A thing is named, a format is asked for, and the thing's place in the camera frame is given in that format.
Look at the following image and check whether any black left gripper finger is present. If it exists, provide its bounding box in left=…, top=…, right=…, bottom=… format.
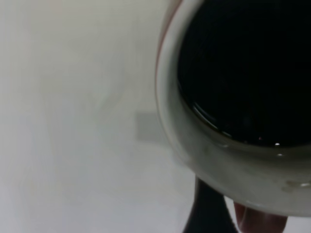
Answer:
left=183, top=176, right=240, bottom=233

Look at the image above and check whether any red ceramic mug with coffee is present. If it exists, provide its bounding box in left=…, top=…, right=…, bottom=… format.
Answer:
left=154, top=0, right=311, bottom=233

